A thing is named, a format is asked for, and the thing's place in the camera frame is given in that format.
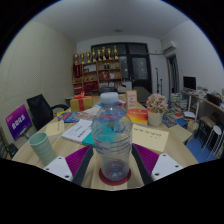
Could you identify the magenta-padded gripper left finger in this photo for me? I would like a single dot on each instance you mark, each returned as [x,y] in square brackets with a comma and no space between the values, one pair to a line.
[78,159]

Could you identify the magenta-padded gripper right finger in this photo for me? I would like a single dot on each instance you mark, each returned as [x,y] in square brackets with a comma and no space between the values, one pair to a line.
[146,159]

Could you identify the clear plastic water bottle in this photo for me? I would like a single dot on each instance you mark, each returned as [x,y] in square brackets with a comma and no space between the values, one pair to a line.
[111,140]

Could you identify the teal book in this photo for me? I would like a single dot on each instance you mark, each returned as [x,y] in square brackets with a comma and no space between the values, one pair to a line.
[89,140]

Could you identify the yellow paper envelope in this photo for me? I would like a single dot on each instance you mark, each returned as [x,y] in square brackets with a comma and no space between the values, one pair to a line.
[150,137]

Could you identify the white printed booklet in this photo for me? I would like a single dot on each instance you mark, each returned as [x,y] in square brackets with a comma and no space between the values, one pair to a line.
[78,130]

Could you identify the pale green ribbed cup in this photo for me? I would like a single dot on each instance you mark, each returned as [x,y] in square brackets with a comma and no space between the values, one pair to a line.
[43,148]

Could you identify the small beige notepad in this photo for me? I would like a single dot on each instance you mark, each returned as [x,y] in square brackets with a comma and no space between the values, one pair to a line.
[55,128]

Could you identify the flat round red coaster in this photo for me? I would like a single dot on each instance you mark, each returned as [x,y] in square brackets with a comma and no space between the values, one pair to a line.
[113,182]

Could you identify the colourful magazine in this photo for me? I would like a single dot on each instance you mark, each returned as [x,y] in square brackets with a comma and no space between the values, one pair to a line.
[70,116]

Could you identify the orange red book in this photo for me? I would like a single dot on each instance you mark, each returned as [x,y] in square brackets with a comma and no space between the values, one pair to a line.
[138,116]

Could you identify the pink flowers in white pot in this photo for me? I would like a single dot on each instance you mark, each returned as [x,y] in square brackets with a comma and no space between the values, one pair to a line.
[156,108]

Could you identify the yellow gift box red ribbon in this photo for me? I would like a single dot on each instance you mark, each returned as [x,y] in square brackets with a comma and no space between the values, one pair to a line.
[81,102]

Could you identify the black office chair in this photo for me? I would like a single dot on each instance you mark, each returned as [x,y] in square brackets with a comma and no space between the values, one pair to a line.
[41,110]

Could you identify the orange standing card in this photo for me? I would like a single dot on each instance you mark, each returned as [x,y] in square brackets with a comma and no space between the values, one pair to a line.
[131,99]

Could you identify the white round stool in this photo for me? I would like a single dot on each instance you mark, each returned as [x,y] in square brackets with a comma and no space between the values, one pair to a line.
[214,137]

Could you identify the purple sign board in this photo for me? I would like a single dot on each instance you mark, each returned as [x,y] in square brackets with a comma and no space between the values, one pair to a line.
[18,121]

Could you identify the wooden shelf unit with trophies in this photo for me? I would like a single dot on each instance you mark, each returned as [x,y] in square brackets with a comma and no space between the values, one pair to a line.
[96,74]

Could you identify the black computer monitor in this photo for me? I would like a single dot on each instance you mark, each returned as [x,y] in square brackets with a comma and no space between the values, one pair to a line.
[189,82]

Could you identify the white wall air conditioner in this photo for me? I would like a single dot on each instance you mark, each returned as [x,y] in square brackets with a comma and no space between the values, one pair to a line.
[169,47]

